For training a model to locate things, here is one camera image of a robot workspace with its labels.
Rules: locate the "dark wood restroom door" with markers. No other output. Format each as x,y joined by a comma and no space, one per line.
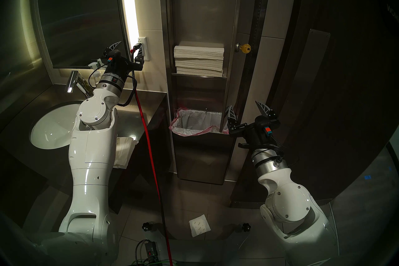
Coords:
343,81

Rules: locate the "embossed white paper towel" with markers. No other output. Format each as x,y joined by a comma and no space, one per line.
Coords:
199,225

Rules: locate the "pink-rimmed clear trash liner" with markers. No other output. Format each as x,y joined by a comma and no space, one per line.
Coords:
193,122

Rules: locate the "white oval sink basin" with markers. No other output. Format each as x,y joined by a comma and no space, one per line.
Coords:
50,131

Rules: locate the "stainless recessed dispenser cabinet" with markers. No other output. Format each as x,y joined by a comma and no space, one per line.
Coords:
202,3

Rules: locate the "large wall mirror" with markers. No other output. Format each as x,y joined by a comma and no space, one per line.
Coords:
78,13

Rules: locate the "dark vanity counter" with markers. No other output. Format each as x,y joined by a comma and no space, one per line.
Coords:
149,103

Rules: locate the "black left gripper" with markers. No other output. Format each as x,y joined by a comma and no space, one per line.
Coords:
120,62

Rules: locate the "loose white paper towels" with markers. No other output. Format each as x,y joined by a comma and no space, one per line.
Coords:
124,150

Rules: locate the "yellow-headed key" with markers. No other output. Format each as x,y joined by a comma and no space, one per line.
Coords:
246,48

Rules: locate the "white wall outlet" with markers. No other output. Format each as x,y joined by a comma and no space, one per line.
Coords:
146,44

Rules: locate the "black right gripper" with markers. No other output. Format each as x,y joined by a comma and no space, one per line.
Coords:
255,134

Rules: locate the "vertical white light strip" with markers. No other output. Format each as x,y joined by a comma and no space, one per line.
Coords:
129,3

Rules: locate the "small black electronics box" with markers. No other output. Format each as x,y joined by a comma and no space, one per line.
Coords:
151,249

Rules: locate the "stainless towel dispenser door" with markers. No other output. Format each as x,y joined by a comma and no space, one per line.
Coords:
249,13

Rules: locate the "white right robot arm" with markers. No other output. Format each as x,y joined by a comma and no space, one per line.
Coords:
290,200

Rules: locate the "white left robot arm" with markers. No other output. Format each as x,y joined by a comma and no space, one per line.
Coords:
90,150

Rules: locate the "black star knob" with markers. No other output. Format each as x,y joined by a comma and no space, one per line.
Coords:
146,226
246,227

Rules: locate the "white paper towel stack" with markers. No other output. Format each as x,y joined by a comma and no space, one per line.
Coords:
199,59

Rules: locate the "round black women sign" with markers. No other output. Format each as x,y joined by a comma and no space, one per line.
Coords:
392,9

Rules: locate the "chrome sink faucet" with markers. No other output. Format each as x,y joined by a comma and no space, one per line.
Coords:
74,80

